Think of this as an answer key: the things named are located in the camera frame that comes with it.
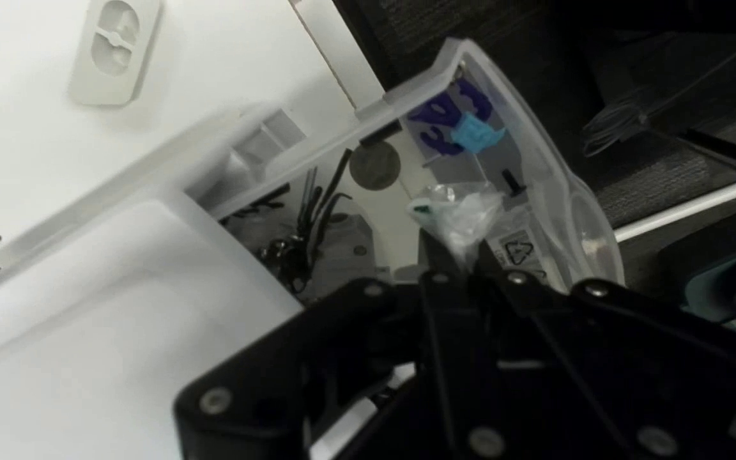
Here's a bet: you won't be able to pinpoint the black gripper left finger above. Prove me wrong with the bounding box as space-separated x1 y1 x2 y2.
419 231 463 284

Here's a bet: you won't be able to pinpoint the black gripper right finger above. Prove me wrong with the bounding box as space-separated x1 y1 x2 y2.
473 243 508 286

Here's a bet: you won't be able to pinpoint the clear top drawer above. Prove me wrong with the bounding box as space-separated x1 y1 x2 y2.
209 38 625 293

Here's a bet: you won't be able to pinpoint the white plastic wall plate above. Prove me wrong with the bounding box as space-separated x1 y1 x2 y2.
68 0 163 107

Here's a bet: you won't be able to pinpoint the clear bag green parts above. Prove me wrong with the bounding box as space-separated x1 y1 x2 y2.
409 181 502 264

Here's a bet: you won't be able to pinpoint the white three-drawer organizer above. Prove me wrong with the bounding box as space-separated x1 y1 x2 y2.
0 105 363 460

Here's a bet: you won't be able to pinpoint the white shelf table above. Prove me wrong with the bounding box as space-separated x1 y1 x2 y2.
0 0 380 254

